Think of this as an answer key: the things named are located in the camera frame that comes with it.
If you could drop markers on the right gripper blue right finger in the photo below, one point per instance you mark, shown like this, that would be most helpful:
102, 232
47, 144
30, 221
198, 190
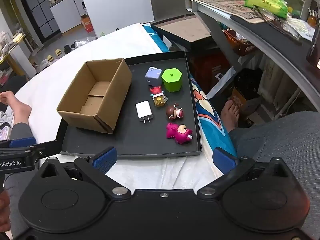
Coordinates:
233, 170

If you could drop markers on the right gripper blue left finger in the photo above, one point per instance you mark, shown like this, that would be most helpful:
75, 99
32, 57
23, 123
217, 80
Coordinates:
93, 170

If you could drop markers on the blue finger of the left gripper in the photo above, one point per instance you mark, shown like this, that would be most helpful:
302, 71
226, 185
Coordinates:
16, 143

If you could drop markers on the pink bear figurine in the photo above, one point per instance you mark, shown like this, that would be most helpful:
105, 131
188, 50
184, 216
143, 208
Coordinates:
180, 133

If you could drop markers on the brown cardboard box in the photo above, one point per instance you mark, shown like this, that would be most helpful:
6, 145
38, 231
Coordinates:
95, 97

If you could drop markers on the white power adapter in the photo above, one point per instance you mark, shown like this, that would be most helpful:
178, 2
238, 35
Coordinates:
144, 111

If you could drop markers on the brown haired doll figurine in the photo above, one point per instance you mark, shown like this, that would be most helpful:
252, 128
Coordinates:
174, 111

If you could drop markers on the red crab jar figurine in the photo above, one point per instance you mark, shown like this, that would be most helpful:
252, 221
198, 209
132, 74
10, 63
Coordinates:
158, 96

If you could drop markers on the purple elephant cube toy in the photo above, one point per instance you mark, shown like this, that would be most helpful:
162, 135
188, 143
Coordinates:
153, 76

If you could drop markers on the green hexagonal box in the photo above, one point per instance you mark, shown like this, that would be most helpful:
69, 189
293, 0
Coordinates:
172, 79

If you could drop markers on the person left hand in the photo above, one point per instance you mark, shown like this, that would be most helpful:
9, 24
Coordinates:
4, 212

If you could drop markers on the person left leg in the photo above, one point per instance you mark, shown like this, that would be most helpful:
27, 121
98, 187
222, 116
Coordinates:
16, 183

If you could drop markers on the person leg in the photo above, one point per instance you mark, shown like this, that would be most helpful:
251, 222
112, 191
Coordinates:
16, 183
294, 138

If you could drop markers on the blue patterned cushion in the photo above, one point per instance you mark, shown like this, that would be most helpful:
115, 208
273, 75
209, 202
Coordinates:
215, 127

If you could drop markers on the white bed sheet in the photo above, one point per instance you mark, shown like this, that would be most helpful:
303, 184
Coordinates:
45, 91

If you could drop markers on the person right leg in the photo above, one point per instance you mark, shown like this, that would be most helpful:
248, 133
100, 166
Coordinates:
294, 138

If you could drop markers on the black shallow tray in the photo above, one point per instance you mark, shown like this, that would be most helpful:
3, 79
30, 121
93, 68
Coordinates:
142, 139

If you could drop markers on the orange plastic basket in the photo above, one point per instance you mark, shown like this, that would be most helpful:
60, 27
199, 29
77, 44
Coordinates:
241, 47

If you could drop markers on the white kitchen cabinet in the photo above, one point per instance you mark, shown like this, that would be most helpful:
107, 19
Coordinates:
68, 13

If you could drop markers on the orange cardboard box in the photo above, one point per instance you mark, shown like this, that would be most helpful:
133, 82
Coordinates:
86, 22

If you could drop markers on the black framed brown board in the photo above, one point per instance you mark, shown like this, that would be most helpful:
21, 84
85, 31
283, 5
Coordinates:
184, 32

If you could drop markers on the green tissue pack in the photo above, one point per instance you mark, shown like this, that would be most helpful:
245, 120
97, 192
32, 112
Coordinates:
276, 7

